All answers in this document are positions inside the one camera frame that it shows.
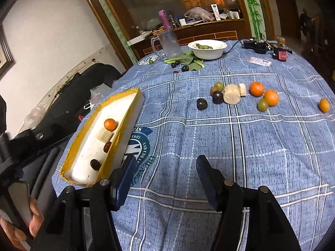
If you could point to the person's left hand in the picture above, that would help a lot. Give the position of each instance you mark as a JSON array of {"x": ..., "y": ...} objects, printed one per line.
[{"x": 36, "y": 219}]

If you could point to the white upright carton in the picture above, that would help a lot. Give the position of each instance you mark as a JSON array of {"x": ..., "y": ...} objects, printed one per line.
[{"x": 215, "y": 11}]

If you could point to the wooden display cabinet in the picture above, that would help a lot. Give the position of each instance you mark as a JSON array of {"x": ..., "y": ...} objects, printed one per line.
[{"x": 209, "y": 35}]

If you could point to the clear plastic bag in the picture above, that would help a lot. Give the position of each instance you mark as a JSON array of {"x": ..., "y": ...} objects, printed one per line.
[{"x": 32, "y": 115}]

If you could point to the round beige cake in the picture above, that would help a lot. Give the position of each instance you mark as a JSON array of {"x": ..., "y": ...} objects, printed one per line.
[{"x": 231, "y": 94}]

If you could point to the glass mug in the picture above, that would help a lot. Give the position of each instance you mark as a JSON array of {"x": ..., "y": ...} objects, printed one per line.
[{"x": 169, "y": 45}]

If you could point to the small beige cake slice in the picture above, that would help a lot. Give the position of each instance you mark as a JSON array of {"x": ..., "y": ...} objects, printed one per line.
[{"x": 242, "y": 89}]

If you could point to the beige cake piece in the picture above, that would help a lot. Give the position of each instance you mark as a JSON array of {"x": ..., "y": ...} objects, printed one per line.
[{"x": 104, "y": 136}]

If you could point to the dark jar with red label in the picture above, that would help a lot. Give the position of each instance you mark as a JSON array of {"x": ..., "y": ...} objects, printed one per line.
[{"x": 281, "y": 53}]

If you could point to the dark purple plum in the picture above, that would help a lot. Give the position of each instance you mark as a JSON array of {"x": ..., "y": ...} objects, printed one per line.
[
  {"x": 174, "y": 64},
  {"x": 95, "y": 164},
  {"x": 185, "y": 68},
  {"x": 202, "y": 103},
  {"x": 217, "y": 97}
]

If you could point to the red-brown plum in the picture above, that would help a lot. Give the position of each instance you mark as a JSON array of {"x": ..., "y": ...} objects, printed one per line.
[{"x": 107, "y": 146}]

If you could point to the small orange tangerine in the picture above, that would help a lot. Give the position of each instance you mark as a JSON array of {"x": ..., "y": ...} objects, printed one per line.
[
  {"x": 110, "y": 124},
  {"x": 324, "y": 105}
]

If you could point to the crumpled plastic bag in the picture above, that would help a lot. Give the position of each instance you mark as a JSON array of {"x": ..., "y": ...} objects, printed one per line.
[{"x": 199, "y": 14}]

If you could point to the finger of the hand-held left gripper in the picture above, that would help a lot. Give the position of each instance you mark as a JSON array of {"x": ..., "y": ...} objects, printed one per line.
[{"x": 39, "y": 143}]

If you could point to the yellow-edged white box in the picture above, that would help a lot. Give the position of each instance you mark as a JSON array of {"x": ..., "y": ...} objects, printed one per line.
[{"x": 86, "y": 159}]

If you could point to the white bowl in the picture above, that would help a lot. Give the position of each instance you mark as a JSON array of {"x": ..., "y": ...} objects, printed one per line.
[{"x": 208, "y": 51}]

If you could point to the black leather chair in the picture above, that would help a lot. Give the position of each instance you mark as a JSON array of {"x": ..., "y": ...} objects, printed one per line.
[{"x": 78, "y": 96}]

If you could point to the green vegetable leaves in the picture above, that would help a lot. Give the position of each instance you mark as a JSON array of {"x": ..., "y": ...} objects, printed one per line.
[{"x": 192, "y": 61}]

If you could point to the green-red plum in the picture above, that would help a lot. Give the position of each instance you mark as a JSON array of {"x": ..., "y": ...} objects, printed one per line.
[{"x": 218, "y": 86}]

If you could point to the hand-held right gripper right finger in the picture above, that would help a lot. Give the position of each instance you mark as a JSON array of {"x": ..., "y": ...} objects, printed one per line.
[{"x": 207, "y": 181}]

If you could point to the dark figurine statue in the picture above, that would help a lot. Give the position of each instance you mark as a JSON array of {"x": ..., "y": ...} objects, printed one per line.
[{"x": 305, "y": 23}]

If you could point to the blue plaid tablecloth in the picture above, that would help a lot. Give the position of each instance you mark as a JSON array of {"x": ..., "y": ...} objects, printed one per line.
[{"x": 235, "y": 149}]

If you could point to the green leaves in bowl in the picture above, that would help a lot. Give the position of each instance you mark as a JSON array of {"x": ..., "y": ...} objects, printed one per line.
[{"x": 204, "y": 46}]

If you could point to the dark wooden door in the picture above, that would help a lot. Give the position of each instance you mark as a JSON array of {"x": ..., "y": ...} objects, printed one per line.
[{"x": 286, "y": 13}]

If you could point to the wooden picture frame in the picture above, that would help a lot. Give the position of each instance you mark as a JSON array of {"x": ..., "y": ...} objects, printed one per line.
[{"x": 5, "y": 55}]

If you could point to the purple water bottle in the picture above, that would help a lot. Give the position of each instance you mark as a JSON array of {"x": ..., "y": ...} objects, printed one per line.
[{"x": 165, "y": 19}]

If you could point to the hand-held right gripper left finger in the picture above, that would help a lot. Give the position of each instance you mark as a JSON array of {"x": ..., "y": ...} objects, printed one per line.
[{"x": 127, "y": 180}]

